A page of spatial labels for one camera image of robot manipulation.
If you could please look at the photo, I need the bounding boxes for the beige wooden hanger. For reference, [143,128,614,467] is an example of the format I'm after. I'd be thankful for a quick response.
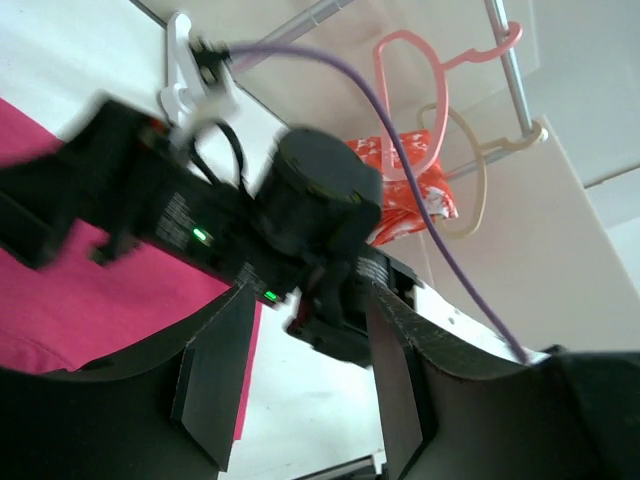
[416,102,549,240]

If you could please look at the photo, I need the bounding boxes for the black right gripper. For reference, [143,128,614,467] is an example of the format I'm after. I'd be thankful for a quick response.
[0,89,386,306]

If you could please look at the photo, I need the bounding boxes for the white clothes rack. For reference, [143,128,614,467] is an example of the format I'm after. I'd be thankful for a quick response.
[234,0,546,181]

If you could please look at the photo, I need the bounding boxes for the pink trousers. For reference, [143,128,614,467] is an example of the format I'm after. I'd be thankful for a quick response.
[0,97,263,441]

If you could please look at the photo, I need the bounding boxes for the orange floral garment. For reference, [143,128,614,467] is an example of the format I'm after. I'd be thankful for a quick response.
[346,129,458,246]

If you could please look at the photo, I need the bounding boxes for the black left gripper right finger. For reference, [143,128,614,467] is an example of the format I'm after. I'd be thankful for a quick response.
[367,286,639,479]

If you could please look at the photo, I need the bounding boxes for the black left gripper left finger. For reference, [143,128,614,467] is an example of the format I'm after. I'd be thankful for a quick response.
[1,286,256,479]

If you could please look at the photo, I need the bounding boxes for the pink plastic hanger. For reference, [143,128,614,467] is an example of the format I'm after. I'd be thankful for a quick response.
[372,21,523,181]

